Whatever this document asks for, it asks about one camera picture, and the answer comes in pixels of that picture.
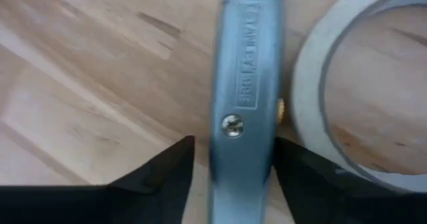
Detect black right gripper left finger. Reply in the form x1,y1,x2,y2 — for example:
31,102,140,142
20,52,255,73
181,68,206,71
0,135,197,224

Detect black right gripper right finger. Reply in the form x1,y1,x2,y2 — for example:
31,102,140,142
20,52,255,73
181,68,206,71
273,136,427,224

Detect grey metal utility knife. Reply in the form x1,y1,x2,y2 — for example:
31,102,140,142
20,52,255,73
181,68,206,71
207,0,285,224

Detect white masking tape roll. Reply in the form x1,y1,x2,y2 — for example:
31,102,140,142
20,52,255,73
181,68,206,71
289,0,427,194

